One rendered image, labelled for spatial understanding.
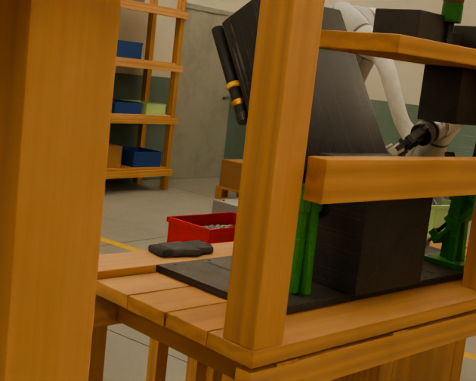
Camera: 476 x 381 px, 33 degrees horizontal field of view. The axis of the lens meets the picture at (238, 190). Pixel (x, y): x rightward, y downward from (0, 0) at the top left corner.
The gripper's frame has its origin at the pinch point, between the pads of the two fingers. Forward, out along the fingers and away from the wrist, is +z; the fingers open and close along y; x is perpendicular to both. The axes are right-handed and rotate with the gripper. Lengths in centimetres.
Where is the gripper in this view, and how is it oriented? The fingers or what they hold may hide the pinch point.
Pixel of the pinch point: (391, 153)
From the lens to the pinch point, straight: 243.7
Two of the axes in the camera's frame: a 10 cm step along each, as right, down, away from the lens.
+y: 4.0, -5.4, -7.4
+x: 6.3, 7.5, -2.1
